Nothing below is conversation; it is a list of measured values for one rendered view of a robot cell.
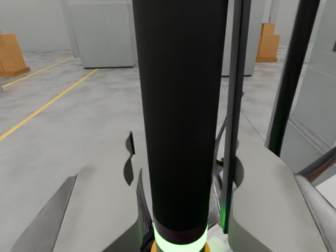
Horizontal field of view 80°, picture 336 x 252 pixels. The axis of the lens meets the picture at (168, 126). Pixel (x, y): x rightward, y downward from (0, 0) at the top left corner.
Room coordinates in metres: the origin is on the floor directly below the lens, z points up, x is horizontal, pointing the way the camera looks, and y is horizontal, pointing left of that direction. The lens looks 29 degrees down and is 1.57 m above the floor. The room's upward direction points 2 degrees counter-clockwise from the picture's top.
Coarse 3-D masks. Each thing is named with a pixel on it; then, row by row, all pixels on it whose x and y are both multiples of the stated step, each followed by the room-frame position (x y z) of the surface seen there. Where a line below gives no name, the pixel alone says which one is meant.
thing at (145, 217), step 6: (138, 180) 0.48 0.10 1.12; (138, 186) 0.46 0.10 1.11; (138, 192) 0.44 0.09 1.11; (138, 198) 0.42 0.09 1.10; (144, 198) 0.36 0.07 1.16; (138, 204) 0.41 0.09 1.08; (144, 204) 0.35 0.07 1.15; (144, 210) 0.35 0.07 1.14; (144, 216) 0.34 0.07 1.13; (150, 216) 0.31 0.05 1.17; (144, 222) 0.34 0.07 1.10; (150, 222) 0.30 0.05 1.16; (144, 228) 0.35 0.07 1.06; (150, 228) 0.29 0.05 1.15; (144, 234) 0.35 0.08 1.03
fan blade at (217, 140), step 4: (224, 120) 0.37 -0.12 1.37; (224, 124) 0.34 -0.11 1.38; (220, 128) 0.38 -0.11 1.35; (220, 132) 0.33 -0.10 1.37; (220, 136) 0.33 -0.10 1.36; (216, 140) 0.32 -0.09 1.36; (216, 144) 0.31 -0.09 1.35; (216, 148) 0.35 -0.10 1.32; (216, 152) 0.38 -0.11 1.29; (216, 156) 0.41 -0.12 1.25; (212, 168) 0.36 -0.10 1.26; (212, 172) 0.36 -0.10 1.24; (212, 176) 0.36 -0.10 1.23
